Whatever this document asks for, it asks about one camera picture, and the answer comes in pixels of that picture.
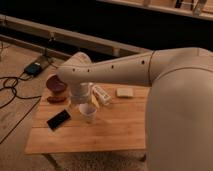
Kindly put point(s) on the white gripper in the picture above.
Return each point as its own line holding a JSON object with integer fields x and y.
{"x": 80, "y": 93}

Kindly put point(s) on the long wooden beam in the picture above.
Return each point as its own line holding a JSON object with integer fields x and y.
{"x": 79, "y": 40}

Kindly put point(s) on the wooden table top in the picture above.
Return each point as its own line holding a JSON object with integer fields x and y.
{"x": 117, "y": 126}

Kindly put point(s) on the white paper cup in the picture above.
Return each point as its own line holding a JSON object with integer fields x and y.
{"x": 88, "y": 111}

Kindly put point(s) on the dark red bowl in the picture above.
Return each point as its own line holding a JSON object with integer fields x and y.
{"x": 55, "y": 85}

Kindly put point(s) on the black eraser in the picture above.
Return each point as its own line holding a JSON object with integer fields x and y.
{"x": 54, "y": 122}

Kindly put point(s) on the brown oval object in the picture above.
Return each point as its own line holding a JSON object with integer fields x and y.
{"x": 54, "y": 99}

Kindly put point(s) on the white sponge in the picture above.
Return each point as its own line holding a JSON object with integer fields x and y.
{"x": 124, "y": 92}

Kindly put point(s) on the black power adapter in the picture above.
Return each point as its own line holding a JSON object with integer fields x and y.
{"x": 33, "y": 69}

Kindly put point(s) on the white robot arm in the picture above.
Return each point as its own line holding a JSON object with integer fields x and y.
{"x": 179, "y": 109}

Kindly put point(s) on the white plastic bottle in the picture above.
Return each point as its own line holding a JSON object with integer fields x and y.
{"x": 101, "y": 95}

